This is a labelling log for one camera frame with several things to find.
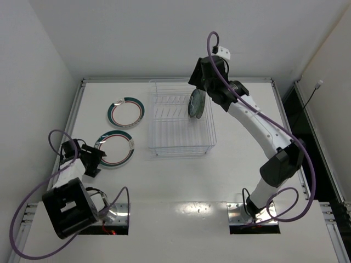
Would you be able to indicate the metal base plate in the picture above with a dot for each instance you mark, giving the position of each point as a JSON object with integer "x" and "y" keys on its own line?
{"x": 238, "y": 217}
{"x": 116, "y": 215}

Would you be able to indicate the white wire dish rack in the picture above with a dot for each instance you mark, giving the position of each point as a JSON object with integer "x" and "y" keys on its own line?
{"x": 172, "y": 133}

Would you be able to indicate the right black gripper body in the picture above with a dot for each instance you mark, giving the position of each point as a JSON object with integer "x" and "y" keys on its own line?
{"x": 196, "y": 75}

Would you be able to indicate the black wall cable white plug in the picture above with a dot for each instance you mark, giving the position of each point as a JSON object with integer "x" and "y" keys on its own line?
{"x": 299, "y": 113}

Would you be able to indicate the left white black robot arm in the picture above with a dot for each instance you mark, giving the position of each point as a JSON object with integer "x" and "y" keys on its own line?
{"x": 70, "y": 205}

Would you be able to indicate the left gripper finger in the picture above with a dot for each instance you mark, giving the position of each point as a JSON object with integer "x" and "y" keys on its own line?
{"x": 91, "y": 154}
{"x": 92, "y": 169}

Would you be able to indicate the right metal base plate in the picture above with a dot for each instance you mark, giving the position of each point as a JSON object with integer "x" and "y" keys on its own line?
{"x": 238, "y": 217}

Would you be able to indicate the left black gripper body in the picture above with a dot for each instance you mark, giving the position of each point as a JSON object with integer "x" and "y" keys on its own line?
{"x": 89, "y": 158}

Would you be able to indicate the blue patterned green plate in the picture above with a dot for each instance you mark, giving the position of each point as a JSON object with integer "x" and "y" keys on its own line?
{"x": 193, "y": 103}

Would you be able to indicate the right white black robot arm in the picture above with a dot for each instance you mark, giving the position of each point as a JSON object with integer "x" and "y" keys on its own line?
{"x": 283, "y": 154}

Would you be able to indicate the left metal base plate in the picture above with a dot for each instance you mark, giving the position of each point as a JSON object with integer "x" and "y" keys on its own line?
{"x": 116, "y": 215}

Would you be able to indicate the green red rimmed plate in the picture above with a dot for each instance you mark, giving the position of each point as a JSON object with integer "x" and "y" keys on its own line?
{"x": 125, "y": 113}
{"x": 118, "y": 147}

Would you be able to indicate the white plate with dark rim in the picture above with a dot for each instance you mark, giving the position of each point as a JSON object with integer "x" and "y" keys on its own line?
{"x": 202, "y": 105}

